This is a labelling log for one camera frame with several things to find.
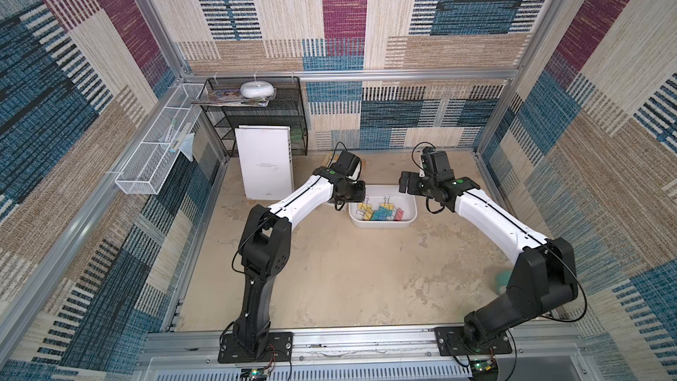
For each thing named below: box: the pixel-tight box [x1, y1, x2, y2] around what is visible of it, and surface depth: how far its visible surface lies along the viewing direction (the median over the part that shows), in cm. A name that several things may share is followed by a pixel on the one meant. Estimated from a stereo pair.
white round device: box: [239, 80, 275, 99], surface depth 90 cm
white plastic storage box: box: [384, 184, 418, 229], surface depth 99 cm
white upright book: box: [234, 125, 295, 201], surface depth 92 cm
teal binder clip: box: [371, 205, 394, 221], surface depth 101 cm
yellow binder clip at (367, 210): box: [357, 202, 374, 221], surface depth 101 cm
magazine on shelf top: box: [191, 88, 277, 108], surface depth 90 cm
